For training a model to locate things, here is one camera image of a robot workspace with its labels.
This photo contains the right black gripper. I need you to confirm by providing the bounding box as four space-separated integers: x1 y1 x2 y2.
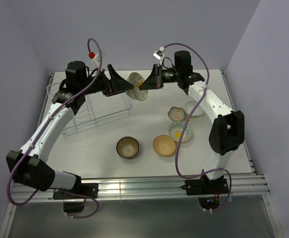
139 64 180 90

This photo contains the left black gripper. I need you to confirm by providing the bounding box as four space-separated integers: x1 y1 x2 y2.
80 64 134 97

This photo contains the floral leaf pattern bowl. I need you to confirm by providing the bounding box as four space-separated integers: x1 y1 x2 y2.
126 72 148 101

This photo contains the dark brown glazed bowl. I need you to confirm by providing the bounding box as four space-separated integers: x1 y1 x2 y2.
116 136 140 159

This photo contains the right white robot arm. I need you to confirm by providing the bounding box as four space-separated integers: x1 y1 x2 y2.
139 51 244 193

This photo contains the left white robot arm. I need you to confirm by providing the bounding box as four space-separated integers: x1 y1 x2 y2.
6 61 134 198

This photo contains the small scalloped floral dish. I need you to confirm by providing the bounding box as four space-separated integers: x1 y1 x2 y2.
167 107 186 121

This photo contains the green and white bowl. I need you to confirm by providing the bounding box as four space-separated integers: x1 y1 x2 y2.
185 100 205 118

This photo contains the tan wooden bowl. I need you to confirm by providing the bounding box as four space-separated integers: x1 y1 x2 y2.
153 135 176 156

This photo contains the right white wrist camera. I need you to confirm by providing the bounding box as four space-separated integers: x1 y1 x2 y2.
153 47 165 60

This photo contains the clear wire dish rack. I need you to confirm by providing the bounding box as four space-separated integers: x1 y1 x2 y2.
46 83 133 137

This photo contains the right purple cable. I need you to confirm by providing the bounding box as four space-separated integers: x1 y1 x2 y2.
163 43 232 212

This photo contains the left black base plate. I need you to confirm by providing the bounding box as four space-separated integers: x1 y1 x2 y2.
53 183 99 200

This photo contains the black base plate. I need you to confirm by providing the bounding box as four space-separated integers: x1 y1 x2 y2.
181 178 229 196
53 183 99 200

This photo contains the aluminium rail frame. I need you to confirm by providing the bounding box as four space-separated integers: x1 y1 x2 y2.
0 174 284 238

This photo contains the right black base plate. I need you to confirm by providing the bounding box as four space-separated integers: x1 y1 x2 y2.
181 178 229 196

